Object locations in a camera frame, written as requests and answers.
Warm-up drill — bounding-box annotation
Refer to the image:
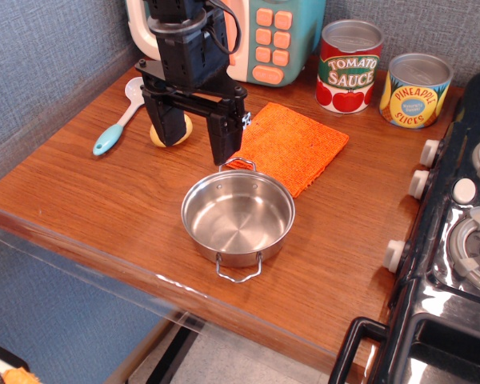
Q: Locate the pineapple slices can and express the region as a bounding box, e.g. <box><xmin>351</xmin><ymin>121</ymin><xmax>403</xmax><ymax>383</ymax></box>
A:
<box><xmin>379</xmin><ymin>53</ymin><xmax>454</xmax><ymax>129</ymax></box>

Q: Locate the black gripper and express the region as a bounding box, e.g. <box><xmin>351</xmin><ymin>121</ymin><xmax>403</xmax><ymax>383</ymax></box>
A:
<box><xmin>134</xmin><ymin>34</ymin><xmax>249</xmax><ymax>166</ymax></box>

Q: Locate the white stove knob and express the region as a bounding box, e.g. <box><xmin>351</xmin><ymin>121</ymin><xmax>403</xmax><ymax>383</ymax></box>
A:
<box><xmin>382</xmin><ymin>240</ymin><xmax>406</xmax><ymax>273</ymax></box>
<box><xmin>419</xmin><ymin>139</ymin><xmax>441</xmax><ymax>168</ymax></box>
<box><xmin>408</xmin><ymin>170</ymin><xmax>430</xmax><ymax>200</ymax></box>

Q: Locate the yellow toy potato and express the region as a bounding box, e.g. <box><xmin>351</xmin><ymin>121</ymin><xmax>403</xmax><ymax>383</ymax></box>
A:
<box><xmin>150</xmin><ymin>114</ymin><xmax>193</xmax><ymax>148</ymax></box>

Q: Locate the black cable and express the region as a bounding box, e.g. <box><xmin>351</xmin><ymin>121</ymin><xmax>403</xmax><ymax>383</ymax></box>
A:
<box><xmin>202</xmin><ymin>0</ymin><xmax>242</xmax><ymax>56</ymax></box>

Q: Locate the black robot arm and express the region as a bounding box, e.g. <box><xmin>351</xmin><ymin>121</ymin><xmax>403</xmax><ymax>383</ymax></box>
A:
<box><xmin>136</xmin><ymin>1</ymin><xmax>250</xmax><ymax>166</ymax></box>

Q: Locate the toy microwave teal and cream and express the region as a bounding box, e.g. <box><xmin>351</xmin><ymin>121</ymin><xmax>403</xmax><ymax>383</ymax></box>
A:
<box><xmin>126</xmin><ymin>1</ymin><xmax>326</xmax><ymax>87</ymax></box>

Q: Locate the orange cloth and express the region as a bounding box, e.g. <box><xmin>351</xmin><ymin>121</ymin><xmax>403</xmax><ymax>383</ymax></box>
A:
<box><xmin>230</xmin><ymin>102</ymin><xmax>349</xmax><ymax>198</ymax></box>

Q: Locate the tomato sauce can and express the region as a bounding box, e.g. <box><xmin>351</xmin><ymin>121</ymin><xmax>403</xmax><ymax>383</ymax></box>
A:
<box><xmin>315</xmin><ymin>19</ymin><xmax>384</xmax><ymax>114</ymax></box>

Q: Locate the black toy stove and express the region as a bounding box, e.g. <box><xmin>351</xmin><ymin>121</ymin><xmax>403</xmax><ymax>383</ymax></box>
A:
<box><xmin>330</xmin><ymin>73</ymin><xmax>480</xmax><ymax>383</ymax></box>

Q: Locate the orange object bottom left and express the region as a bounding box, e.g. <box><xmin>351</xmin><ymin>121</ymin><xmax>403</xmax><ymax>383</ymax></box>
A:
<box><xmin>2</xmin><ymin>367</ymin><xmax>41</xmax><ymax>384</ymax></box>

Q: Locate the white spoon brush teal handle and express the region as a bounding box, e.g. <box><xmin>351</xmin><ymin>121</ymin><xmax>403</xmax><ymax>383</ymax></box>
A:
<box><xmin>92</xmin><ymin>76</ymin><xmax>146</xmax><ymax>157</ymax></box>

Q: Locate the stainless steel pot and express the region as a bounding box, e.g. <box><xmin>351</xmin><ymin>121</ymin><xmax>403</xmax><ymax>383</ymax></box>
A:
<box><xmin>181</xmin><ymin>157</ymin><xmax>296</xmax><ymax>284</ymax></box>

